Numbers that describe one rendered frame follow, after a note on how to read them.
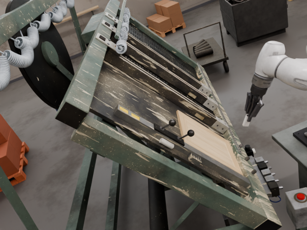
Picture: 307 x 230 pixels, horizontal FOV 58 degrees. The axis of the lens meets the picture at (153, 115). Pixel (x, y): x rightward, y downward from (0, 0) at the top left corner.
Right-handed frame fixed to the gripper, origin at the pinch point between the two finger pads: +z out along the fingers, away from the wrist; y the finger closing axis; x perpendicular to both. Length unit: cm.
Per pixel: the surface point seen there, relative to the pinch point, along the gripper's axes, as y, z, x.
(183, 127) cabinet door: -28.3, 24.0, -21.7
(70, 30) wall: -744, 168, -127
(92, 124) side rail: 13, -5, -79
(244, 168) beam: -11.1, 43.8, 19.2
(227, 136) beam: -47, 45, 24
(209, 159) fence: -3.0, 29.0, -12.2
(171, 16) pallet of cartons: -620, 75, 133
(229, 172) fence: 0.0, 36.2, 1.0
